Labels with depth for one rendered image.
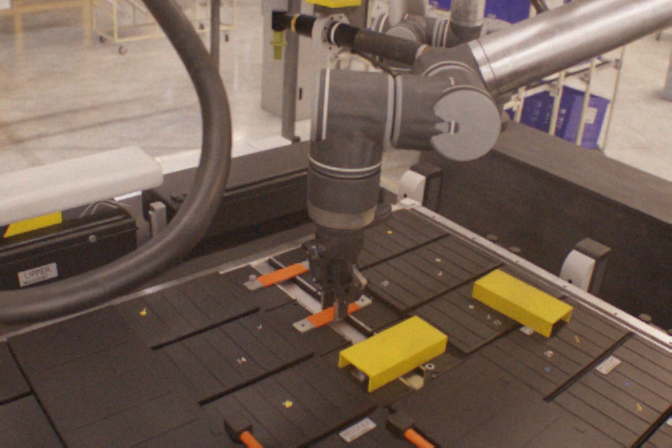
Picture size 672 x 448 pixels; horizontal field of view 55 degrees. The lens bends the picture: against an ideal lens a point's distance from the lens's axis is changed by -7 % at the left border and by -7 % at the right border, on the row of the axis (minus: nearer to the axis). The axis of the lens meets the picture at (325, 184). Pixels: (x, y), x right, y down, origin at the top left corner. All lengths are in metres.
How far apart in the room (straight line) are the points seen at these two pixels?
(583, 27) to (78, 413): 0.94
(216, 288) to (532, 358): 0.53
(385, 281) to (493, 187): 1.11
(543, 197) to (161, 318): 1.38
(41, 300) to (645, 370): 0.90
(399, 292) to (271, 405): 0.36
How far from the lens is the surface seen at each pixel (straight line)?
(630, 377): 1.13
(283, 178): 1.36
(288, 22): 1.50
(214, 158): 0.63
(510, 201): 2.25
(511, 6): 3.48
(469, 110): 0.95
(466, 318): 1.16
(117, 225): 1.20
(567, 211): 2.14
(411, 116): 0.94
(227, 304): 1.15
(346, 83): 0.95
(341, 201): 0.98
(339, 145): 0.95
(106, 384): 0.99
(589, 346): 1.17
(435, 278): 1.26
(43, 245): 1.17
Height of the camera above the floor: 1.66
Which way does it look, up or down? 24 degrees down
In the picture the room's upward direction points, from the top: 4 degrees clockwise
